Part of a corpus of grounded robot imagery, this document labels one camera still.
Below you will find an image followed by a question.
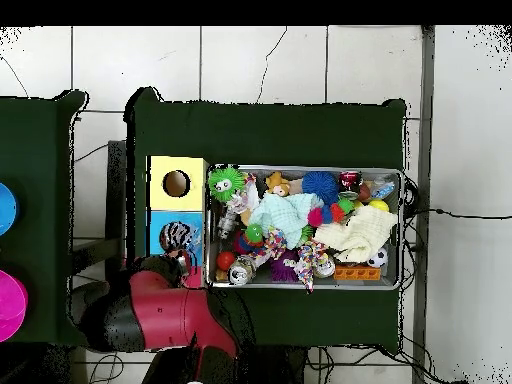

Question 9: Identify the crushed red black can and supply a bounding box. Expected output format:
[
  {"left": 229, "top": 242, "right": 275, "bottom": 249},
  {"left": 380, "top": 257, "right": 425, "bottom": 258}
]
[{"left": 338, "top": 170, "right": 364, "bottom": 200}]

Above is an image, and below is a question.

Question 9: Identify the wooden box with three holes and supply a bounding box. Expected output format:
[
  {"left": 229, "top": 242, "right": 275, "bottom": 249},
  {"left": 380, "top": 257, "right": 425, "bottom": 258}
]
[{"left": 145, "top": 155, "right": 209, "bottom": 289}]

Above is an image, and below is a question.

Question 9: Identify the silver mesh bin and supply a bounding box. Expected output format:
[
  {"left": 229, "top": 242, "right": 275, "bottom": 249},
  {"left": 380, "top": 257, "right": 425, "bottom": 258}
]
[{"left": 205, "top": 163, "right": 404, "bottom": 291}]

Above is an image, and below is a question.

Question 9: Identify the mint knitted cloth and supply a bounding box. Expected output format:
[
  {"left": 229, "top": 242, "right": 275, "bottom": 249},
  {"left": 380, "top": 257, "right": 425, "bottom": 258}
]
[{"left": 247, "top": 192, "right": 321, "bottom": 249}]

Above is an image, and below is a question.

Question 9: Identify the brown teddy bear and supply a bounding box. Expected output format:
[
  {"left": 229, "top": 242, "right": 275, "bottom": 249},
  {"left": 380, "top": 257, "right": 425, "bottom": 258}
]
[{"left": 264, "top": 171, "right": 291, "bottom": 197}]

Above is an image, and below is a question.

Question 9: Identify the green spiky toy with eyes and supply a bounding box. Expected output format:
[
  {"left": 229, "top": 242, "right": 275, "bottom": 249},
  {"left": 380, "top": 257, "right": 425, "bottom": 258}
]
[{"left": 207, "top": 165, "right": 247, "bottom": 203}]

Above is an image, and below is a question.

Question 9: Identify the purple spiky toy with eyes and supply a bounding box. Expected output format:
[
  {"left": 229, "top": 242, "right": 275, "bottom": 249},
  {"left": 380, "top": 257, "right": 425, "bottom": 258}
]
[{"left": 268, "top": 249, "right": 301, "bottom": 283}]

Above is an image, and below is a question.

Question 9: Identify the crushed silver can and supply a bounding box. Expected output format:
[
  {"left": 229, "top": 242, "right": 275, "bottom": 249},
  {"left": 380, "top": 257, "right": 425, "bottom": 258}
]
[{"left": 228, "top": 255, "right": 257, "bottom": 286}]

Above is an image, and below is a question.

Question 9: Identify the blue spiky ball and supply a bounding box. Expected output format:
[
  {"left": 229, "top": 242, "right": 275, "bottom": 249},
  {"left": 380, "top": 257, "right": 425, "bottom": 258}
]
[{"left": 300, "top": 171, "right": 340, "bottom": 205}]

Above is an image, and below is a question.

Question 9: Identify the multicolour spiky caterpillar toy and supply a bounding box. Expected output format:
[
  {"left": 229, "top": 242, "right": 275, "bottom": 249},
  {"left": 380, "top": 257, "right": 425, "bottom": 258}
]
[{"left": 306, "top": 196, "right": 355, "bottom": 228}]

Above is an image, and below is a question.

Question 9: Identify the dark green table cloth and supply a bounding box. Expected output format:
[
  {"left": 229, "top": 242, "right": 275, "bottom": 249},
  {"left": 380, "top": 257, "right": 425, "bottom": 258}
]
[
  {"left": 0, "top": 89, "right": 90, "bottom": 347},
  {"left": 125, "top": 86, "right": 408, "bottom": 353}
]

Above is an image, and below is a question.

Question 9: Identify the cream knitted cloth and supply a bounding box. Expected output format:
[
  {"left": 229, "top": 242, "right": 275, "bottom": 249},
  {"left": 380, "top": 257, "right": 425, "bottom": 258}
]
[{"left": 312, "top": 205, "right": 400, "bottom": 264}]

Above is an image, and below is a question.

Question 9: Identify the blue bowl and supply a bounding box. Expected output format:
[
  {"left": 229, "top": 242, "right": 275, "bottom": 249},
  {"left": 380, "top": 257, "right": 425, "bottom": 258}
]
[{"left": 0, "top": 182, "right": 19, "bottom": 237}]

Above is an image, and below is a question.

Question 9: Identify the pink bowl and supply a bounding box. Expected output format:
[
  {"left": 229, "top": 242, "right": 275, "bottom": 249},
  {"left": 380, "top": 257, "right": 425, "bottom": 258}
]
[{"left": 0, "top": 269, "right": 29, "bottom": 343}]

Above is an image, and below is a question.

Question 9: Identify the colourful rope toy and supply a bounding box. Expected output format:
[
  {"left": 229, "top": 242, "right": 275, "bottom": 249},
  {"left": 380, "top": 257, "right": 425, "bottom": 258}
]
[{"left": 293, "top": 239, "right": 330, "bottom": 294}]

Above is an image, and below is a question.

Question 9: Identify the black cable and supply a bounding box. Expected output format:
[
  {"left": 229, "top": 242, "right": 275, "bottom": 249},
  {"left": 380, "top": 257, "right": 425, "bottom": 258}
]
[
  {"left": 403, "top": 206, "right": 512, "bottom": 220},
  {"left": 87, "top": 351, "right": 126, "bottom": 384}
]

